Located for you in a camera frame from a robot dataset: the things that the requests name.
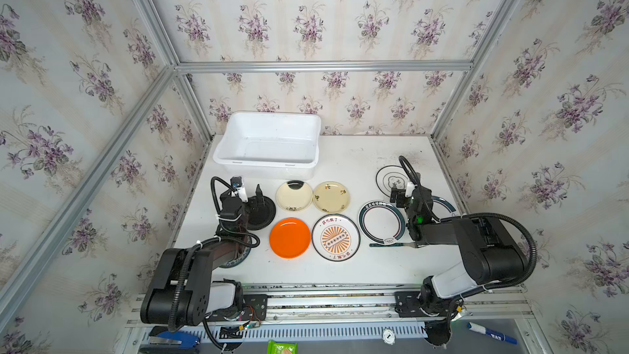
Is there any teal patterned plate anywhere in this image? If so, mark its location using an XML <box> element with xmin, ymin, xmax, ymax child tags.
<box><xmin>221</xmin><ymin>247</ymin><xmax>252</xmax><ymax>269</ymax></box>

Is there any white plate green red rim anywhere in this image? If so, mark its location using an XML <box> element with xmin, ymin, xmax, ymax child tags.
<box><xmin>358</xmin><ymin>201</ymin><xmax>406</xmax><ymax>246</ymax></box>

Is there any orange plate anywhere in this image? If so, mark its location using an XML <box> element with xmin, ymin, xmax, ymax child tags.
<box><xmin>270</xmin><ymin>217</ymin><xmax>311</xmax><ymax>259</ymax></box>

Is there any cream plate with black patch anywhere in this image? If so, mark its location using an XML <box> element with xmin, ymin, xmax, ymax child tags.
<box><xmin>275</xmin><ymin>180</ymin><xmax>313</xmax><ymax>211</ymax></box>

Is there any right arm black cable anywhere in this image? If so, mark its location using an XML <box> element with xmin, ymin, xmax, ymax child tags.
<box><xmin>397</xmin><ymin>156</ymin><xmax>538</xmax><ymax>291</ymax></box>

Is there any white plate with sunburst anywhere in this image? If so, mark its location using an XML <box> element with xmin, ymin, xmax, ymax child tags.
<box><xmin>311</xmin><ymin>214</ymin><xmax>361</xmax><ymax>262</ymax></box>

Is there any black round plate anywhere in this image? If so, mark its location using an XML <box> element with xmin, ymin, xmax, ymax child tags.
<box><xmin>246</xmin><ymin>195</ymin><xmax>276</xmax><ymax>231</ymax></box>

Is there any white plastic bin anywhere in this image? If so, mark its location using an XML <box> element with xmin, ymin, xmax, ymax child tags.
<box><xmin>213</xmin><ymin>111</ymin><xmax>322</xmax><ymax>180</ymax></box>

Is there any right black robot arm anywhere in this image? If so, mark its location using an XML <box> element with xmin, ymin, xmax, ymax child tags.
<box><xmin>390</xmin><ymin>183</ymin><xmax>537</xmax><ymax>317</ymax></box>

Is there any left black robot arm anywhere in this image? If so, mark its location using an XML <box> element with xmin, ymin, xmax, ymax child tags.
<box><xmin>140</xmin><ymin>185</ymin><xmax>269</xmax><ymax>333</ymax></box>

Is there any fork with green handle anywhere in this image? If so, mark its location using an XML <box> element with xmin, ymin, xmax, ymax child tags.
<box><xmin>369</xmin><ymin>242</ymin><xmax>423</xmax><ymax>248</ymax></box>

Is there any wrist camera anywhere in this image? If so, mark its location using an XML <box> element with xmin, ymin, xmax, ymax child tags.
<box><xmin>405</xmin><ymin>180</ymin><xmax>417</xmax><ymax>198</ymax></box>
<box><xmin>230</xmin><ymin>176</ymin><xmax>248</xmax><ymax>203</ymax></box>

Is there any cream plate with small motifs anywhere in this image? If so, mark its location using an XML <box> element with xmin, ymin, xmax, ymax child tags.
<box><xmin>313</xmin><ymin>181</ymin><xmax>351</xmax><ymax>214</ymax></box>

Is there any blue stapler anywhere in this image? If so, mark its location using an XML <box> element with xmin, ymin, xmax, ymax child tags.
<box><xmin>147</xmin><ymin>326</ymin><xmax>200</xmax><ymax>353</ymax></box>

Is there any blue white marker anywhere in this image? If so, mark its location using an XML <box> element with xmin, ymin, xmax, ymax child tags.
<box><xmin>467</xmin><ymin>322</ymin><xmax>518</xmax><ymax>345</ymax></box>

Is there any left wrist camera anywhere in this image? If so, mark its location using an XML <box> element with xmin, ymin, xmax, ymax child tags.
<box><xmin>230</xmin><ymin>176</ymin><xmax>248</xmax><ymax>203</ymax></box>

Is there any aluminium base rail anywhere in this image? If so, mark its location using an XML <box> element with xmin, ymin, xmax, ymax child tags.
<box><xmin>123</xmin><ymin>285</ymin><xmax>535</xmax><ymax>345</ymax></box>

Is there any white plate with black rings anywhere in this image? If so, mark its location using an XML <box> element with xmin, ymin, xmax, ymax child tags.
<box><xmin>375</xmin><ymin>165</ymin><xmax>409</xmax><ymax>198</ymax></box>

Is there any green snack packet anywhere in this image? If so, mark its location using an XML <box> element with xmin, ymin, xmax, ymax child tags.
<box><xmin>266</xmin><ymin>340</ymin><xmax>298</xmax><ymax>354</ymax></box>

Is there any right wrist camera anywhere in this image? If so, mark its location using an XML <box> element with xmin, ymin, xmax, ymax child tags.
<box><xmin>405</xmin><ymin>180</ymin><xmax>417</xmax><ymax>198</ymax></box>

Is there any small round gauge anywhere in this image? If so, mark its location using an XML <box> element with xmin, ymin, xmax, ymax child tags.
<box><xmin>382</xmin><ymin>328</ymin><xmax>396</xmax><ymax>346</ymax></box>

